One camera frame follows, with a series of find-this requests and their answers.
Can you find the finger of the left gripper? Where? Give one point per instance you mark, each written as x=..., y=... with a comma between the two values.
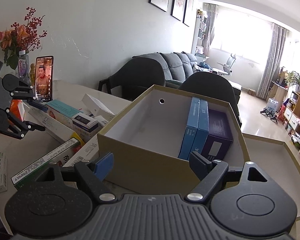
x=18, y=129
x=26, y=93

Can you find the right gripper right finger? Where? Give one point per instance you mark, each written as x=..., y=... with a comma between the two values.
x=213, y=176

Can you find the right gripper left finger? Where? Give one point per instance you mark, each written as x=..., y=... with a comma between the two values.
x=89, y=176

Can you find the blue cartoon mask box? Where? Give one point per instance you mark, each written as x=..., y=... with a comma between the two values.
x=203, y=127

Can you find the purple box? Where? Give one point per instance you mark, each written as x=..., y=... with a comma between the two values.
x=219, y=139

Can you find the smartphone showing video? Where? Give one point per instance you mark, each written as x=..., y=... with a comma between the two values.
x=43, y=78

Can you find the clear water bottle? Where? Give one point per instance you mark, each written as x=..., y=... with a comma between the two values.
x=23, y=66

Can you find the teal white medicine box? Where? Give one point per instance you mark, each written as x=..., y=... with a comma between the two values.
x=62, y=112

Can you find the long green white box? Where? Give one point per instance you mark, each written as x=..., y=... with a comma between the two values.
x=60, y=155

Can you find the white blue medicine box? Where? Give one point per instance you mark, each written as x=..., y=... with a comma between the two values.
x=85, y=126

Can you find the flower bouquet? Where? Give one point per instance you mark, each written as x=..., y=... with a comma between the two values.
x=20, y=37

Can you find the cardboard box lid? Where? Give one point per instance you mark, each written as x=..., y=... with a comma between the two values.
x=278, y=161

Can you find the cardboard storage box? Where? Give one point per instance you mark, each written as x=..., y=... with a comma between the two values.
x=145, y=139

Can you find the black dining chair right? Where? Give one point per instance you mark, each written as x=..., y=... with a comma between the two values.
x=213, y=86

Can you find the black dining chair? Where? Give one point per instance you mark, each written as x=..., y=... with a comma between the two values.
x=135, y=77
x=213, y=86

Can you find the white drawer cabinet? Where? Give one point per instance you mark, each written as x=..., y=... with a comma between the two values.
x=293, y=127

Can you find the black dining chair left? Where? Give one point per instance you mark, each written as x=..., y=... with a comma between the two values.
x=135, y=77

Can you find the white office chair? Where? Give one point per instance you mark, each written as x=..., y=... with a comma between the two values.
x=227, y=67

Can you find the grey sofa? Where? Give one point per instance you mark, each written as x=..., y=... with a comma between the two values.
x=169, y=70

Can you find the potted green plant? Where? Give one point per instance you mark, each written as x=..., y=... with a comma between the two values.
x=293, y=79

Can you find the grey curtain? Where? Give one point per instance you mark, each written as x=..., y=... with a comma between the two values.
x=274, y=58

